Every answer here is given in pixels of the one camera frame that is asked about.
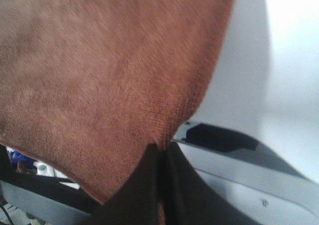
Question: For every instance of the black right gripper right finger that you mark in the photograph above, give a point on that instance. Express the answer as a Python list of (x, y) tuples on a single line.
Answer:
[(188, 200)]

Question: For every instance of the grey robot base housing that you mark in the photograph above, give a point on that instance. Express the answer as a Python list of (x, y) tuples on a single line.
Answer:
[(246, 173)]

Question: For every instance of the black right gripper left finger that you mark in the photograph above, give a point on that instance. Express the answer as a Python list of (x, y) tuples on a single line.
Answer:
[(136, 203)]

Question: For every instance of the brown towel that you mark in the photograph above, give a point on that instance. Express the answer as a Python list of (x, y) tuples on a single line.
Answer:
[(87, 85)]

